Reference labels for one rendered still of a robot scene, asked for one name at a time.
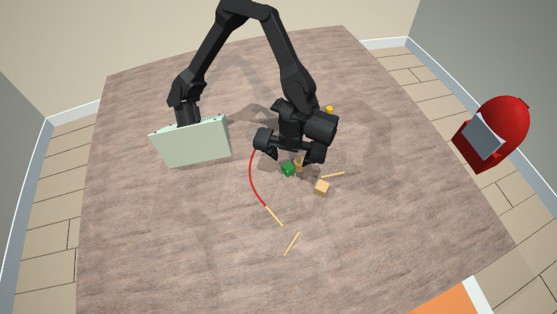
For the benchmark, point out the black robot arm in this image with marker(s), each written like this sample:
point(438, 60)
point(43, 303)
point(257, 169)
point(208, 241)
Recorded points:
point(301, 111)

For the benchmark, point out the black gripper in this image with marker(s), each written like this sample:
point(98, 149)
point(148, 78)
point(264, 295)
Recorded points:
point(268, 143)

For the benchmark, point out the green square block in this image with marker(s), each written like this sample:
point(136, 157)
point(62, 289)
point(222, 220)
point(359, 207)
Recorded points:
point(288, 169)

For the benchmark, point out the light wooden block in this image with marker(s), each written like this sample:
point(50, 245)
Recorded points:
point(321, 188)

